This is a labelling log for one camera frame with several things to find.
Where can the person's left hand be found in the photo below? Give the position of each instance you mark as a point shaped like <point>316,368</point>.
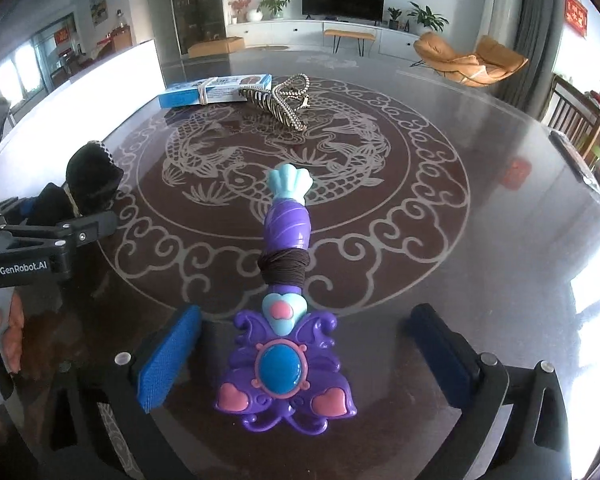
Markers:
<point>12,330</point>

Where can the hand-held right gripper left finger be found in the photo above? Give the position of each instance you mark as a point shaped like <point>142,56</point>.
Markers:
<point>170,355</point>

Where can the white round vase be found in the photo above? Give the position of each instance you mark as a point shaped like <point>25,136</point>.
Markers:
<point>253,15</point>

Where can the red wall hanging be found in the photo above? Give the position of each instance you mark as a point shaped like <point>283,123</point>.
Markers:
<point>576,14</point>

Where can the white television cabinet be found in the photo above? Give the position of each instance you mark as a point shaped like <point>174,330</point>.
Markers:
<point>290,32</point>

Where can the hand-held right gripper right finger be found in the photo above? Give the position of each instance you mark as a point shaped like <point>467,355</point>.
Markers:
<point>440,350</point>

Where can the white storage box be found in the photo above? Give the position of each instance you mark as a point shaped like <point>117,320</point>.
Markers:
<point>130,70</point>

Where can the small potted plant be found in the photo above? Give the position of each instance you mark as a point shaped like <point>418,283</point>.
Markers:
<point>394,17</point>

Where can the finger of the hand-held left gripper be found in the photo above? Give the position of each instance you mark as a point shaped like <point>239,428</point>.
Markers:
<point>80,232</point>
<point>27,210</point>

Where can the cardboard box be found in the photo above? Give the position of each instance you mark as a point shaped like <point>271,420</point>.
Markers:
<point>215,46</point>

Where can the purple toy wand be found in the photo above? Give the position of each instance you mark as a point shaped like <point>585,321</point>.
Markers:
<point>280,365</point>

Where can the orange lounge chair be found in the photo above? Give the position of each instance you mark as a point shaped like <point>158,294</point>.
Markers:
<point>460,62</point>

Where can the large leafy potted plant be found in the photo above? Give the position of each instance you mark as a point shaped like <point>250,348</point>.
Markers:
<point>427,16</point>

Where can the grey curtain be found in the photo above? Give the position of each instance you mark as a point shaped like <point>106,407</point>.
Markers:
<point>537,35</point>

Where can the dark display cabinet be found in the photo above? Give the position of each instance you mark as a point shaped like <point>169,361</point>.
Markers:
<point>195,5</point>

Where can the dark flat object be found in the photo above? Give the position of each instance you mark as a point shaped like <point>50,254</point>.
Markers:
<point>575,155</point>

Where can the red flower plant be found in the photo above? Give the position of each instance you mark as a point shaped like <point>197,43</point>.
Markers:
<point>240,5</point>

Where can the green potted plant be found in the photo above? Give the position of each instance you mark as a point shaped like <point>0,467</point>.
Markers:
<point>275,4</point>

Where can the wooden bench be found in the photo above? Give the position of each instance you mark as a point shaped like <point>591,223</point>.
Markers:
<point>350,34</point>

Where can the dark patterned glass desktop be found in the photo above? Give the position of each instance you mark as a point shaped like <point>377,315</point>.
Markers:
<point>405,240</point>

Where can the striped metal hair clip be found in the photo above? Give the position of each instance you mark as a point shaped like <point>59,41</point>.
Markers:
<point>270,105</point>

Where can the wooden chair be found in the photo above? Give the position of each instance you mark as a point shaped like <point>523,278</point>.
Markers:
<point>575,110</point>

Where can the white standing air conditioner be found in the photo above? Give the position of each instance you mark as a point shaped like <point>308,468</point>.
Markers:
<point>504,5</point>

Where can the wooden side cabinet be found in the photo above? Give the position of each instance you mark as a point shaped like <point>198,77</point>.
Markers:
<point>117,40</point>

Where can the blue and white box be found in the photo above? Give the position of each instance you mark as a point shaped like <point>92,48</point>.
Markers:
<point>220,90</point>

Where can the beaded metal hair clip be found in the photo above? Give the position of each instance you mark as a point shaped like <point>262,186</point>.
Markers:
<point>295,82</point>

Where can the framed wall picture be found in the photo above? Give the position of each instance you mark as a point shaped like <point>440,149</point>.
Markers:
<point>98,6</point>

